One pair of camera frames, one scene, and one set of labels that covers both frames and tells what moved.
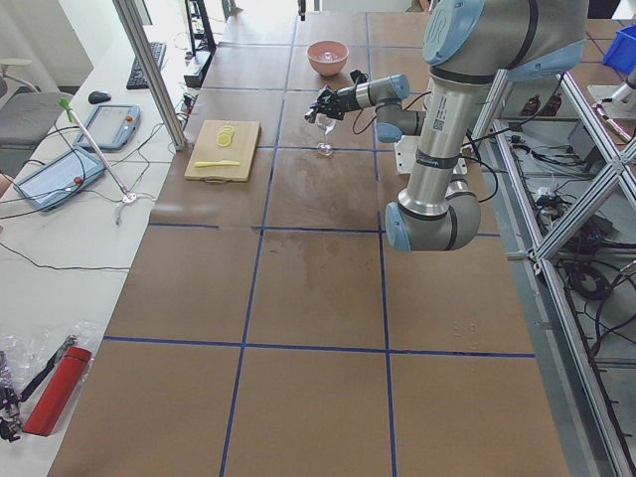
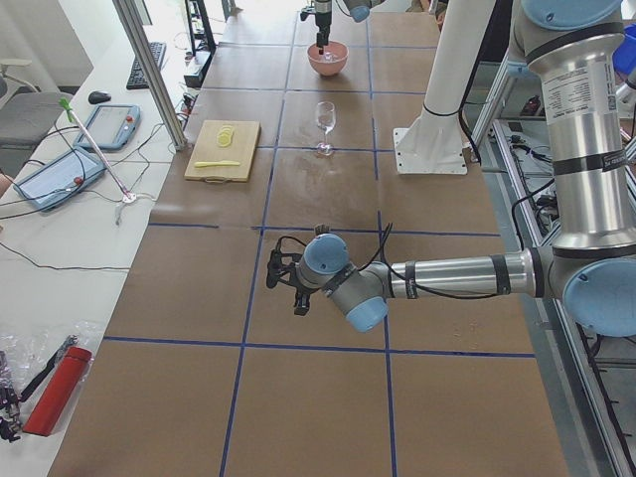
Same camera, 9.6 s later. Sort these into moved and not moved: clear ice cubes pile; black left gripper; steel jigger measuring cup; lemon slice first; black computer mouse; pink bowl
Moved: steel jigger measuring cup; black left gripper
Not moved: pink bowl; black computer mouse; lemon slice first; clear ice cubes pile
